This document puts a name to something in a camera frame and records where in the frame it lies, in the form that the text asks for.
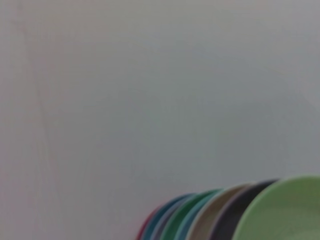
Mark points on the light green plate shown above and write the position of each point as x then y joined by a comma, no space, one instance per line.
282,212

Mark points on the dark green plate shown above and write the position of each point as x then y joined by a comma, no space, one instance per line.
177,217

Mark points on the teal blue plate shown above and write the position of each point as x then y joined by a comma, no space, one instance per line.
155,220

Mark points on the beige plate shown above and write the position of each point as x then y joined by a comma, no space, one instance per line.
212,212

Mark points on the light blue plate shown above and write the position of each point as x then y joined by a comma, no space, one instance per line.
186,225

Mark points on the grey purple plate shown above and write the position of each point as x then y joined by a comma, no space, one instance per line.
158,228

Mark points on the red plate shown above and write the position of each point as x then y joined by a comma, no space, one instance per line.
143,228

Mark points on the lilac plate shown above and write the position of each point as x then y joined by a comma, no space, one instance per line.
232,215

